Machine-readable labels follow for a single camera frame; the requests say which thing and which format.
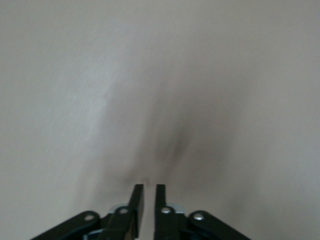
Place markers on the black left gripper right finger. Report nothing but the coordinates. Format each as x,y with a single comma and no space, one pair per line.
160,200

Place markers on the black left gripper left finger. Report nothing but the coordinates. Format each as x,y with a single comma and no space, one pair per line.
136,205

